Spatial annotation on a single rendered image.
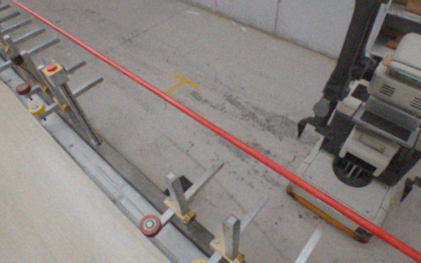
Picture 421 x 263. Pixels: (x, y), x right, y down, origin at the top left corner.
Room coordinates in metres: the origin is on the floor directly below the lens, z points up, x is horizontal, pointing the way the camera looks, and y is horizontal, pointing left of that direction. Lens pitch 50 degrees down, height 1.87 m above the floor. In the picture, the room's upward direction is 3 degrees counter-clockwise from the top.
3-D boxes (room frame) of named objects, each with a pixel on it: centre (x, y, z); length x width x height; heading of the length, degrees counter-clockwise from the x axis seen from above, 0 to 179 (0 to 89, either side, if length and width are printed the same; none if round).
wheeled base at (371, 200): (0.91, -0.91, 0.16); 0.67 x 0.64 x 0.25; 137
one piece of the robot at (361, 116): (0.69, -0.71, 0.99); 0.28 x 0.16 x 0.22; 47
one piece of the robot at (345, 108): (0.97, -0.97, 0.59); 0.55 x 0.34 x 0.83; 47
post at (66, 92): (0.94, 0.70, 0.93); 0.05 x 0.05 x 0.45; 47
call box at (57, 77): (0.94, 0.70, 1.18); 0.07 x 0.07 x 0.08; 47
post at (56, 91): (1.12, 0.89, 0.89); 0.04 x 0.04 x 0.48; 47
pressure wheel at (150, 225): (0.37, 0.28, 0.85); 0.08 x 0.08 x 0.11
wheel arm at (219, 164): (0.51, 0.15, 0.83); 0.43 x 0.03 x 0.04; 137
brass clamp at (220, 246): (0.28, 0.00, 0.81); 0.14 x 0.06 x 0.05; 47
